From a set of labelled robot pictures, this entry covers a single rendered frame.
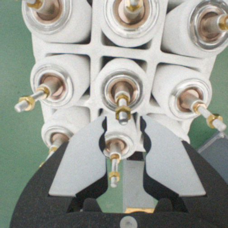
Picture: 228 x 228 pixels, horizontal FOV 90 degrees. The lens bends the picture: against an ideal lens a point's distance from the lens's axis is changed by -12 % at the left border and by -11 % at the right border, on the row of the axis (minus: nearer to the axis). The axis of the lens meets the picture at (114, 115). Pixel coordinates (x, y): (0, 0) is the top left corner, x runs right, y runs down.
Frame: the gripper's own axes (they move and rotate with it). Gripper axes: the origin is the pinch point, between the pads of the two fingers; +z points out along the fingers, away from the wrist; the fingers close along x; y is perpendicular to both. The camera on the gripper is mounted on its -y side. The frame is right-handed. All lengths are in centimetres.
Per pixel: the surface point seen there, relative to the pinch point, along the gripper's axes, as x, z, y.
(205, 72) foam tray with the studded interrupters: 18.4, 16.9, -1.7
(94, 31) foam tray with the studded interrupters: -5.0, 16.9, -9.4
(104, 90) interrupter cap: -2.8, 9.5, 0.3
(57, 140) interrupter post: -12.9, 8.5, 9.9
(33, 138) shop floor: -43, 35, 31
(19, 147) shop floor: -55, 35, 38
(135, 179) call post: 3.9, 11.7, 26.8
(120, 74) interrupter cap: -0.2, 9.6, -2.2
